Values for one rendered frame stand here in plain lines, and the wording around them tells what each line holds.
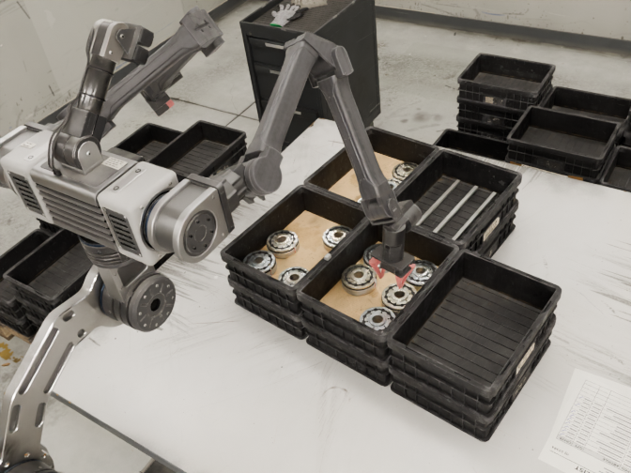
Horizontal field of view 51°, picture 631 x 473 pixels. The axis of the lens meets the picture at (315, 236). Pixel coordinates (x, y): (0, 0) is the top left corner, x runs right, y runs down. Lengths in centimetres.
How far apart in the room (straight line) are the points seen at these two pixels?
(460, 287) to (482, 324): 14
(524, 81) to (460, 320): 197
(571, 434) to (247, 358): 91
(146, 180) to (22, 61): 349
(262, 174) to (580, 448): 104
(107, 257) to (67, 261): 142
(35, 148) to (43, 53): 332
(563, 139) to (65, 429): 247
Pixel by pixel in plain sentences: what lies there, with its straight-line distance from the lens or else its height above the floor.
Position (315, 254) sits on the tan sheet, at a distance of 206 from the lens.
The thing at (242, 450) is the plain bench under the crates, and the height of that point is 70.
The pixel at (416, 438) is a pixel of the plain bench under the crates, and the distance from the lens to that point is 179.
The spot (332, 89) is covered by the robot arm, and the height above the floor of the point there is 146.
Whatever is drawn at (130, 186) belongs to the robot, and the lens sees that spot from 129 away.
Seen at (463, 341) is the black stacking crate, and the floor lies 83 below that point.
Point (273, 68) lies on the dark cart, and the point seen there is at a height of 67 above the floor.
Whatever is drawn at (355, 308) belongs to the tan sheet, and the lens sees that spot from 189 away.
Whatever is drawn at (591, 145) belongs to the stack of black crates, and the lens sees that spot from 315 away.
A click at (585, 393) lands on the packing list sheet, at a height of 70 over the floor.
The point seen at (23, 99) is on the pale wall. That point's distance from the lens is 477.
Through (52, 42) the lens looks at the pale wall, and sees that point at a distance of 485.
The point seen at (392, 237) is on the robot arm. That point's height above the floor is 113.
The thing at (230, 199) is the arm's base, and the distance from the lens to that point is 129.
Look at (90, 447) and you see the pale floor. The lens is 287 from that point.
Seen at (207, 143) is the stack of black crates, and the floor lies 49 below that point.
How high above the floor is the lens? 224
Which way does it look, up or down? 41 degrees down
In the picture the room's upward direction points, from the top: 9 degrees counter-clockwise
